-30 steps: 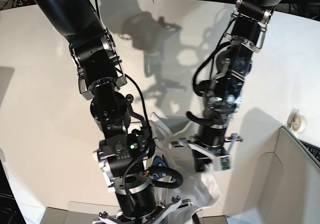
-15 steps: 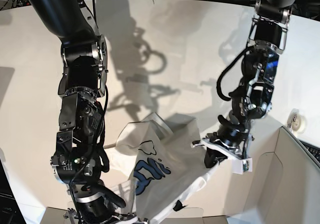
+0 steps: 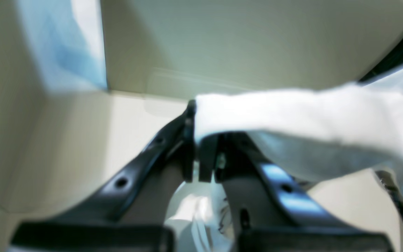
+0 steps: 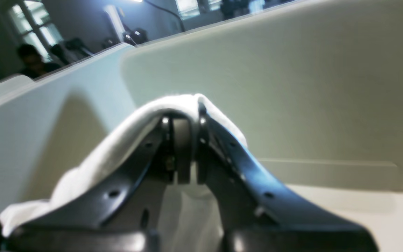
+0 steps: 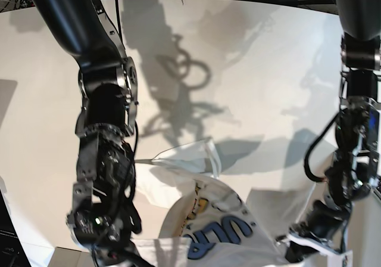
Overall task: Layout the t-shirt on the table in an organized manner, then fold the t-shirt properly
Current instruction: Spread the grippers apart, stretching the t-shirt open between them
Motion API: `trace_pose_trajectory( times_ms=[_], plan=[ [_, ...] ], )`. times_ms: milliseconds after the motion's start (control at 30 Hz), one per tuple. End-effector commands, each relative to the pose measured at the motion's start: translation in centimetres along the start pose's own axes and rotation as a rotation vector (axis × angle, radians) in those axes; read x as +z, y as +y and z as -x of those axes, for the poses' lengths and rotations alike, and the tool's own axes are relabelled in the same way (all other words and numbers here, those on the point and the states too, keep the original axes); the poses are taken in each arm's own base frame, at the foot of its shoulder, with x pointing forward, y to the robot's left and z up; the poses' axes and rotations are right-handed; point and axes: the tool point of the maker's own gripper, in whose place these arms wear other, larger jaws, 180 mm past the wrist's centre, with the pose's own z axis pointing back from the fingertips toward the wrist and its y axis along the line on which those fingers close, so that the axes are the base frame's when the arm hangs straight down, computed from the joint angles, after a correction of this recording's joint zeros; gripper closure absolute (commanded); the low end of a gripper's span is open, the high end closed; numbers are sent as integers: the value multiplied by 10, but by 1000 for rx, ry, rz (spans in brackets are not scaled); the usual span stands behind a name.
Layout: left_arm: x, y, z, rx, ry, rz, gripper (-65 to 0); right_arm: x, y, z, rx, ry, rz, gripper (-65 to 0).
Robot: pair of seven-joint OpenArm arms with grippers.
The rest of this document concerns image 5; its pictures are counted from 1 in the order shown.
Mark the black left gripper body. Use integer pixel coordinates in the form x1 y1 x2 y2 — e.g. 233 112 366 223
294 200 353 245

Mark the white t-shirt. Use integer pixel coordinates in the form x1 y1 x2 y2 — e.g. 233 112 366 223
135 139 314 266

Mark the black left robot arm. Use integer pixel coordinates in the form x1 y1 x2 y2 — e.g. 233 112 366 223
288 0 380 246

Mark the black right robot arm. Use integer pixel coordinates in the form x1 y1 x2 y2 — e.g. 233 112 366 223
32 0 146 266

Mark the beige cardboard box right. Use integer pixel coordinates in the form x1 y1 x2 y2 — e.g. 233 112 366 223
300 185 380 266

